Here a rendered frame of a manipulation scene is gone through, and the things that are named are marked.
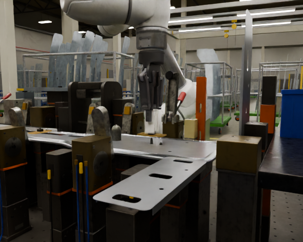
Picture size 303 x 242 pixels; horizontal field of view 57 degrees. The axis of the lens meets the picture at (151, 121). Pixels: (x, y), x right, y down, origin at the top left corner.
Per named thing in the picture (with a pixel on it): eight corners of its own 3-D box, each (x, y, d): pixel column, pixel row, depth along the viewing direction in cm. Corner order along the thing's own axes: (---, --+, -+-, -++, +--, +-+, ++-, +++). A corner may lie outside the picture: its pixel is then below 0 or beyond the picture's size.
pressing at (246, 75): (237, 159, 65) (243, 7, 61) (245, 149, 75) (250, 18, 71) (240, 159, 65) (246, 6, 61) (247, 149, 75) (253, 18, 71)
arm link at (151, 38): (129, 28, 77) (129, 50, 78) (159, 25, 73) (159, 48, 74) (145, 34, 85) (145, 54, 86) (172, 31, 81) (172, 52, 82)
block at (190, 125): (182, 227, 94) (183, 119, 89) (186, 223, 97) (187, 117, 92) (192, 230, 92) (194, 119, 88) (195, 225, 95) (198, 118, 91)
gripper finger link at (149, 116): (152, 103, 80) (146, 104, 78) (151, 121, 81) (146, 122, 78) (147, 103, 81) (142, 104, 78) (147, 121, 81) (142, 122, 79)
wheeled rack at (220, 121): (223, 135, 681) (225, 61, 660) (183, 133, 717) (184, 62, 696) (231, 125, 857) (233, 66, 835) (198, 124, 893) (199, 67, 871)
